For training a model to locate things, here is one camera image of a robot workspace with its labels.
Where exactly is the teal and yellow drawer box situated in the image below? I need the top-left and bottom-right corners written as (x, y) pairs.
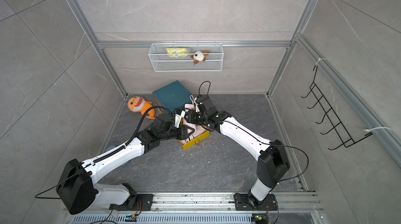
top-left (152, 80), bottom-right (209, 150)

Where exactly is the pink umbrella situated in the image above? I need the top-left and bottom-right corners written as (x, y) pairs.
top-left (190, 125), bottom-right (206, 140)
top-left (184, 95), bottom-right (195, 112)

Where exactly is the pink umbrella front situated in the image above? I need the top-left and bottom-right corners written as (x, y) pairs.
top-left (190, 125), bottom-right (206, 140)

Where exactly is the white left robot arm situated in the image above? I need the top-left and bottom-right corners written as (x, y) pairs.
top-left (56, 115), bottom-right (195, 215)

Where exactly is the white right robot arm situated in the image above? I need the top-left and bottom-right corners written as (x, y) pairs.
top-left (176, 95), bottom-right (290, 207)

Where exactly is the orange shark plush toy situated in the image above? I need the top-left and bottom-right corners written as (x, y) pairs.
top-left (127, 96), bottom-right (155, 120)

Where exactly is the brown white plush dog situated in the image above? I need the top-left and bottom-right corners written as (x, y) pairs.
top-left (191, 50), bottom-right (210, 65)

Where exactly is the yellow package in basket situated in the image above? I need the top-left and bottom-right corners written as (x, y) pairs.
top-left (166, 47), bottom-right (191, 58)

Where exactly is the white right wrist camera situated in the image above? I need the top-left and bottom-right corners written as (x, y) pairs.
top-left (194, 95), bottom-right (202, 112)

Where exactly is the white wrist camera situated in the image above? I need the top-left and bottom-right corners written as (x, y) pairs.
top-left (174, 109), bottom-right (185, 128)
top-left (194, 95), bottom-right (202, 112)

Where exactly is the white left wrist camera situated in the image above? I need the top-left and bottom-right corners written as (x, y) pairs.
top-left (174, 109), bottom-right (185, 128)

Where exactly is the white wire wall basket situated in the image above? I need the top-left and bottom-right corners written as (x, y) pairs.
top-left (148, 42), bottom-right (224, 72)

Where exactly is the metal base rail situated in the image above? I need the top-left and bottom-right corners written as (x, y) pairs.
top-left (60, 192), bottom-right (328, 224)

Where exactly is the black wire wall hook rack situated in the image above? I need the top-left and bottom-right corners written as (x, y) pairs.
top-left (301, 66), bottom-right (373, 151)

